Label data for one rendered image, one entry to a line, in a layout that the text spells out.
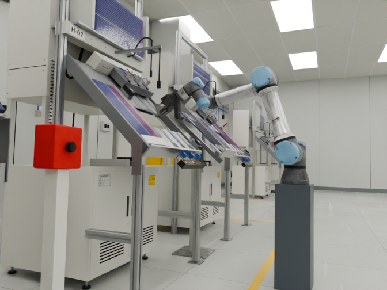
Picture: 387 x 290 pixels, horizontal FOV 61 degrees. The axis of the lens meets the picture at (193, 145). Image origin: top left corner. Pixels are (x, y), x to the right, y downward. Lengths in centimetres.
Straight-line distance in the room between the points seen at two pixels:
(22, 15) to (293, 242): 195
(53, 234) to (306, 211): 118
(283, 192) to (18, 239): 146
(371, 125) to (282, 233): 786
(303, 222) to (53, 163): 122
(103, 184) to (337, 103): 830
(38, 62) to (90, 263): 112
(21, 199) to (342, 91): 861
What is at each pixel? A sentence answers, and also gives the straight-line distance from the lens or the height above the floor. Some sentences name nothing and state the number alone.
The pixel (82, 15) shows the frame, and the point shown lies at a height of 147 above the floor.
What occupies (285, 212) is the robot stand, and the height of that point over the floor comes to 40.
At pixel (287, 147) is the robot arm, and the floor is 74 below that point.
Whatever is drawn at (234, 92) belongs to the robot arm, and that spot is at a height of 107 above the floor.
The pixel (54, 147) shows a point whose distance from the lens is 125.
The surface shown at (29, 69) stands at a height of 115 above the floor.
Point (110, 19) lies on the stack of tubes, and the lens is 219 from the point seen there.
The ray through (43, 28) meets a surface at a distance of 209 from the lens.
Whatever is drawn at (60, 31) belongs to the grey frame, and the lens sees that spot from 193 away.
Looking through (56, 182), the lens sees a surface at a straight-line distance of 130.
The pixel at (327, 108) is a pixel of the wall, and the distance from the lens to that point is 953.
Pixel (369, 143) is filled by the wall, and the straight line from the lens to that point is 948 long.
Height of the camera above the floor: 65
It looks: 3 degrees up
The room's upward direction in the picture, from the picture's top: 1 degrees clockwise
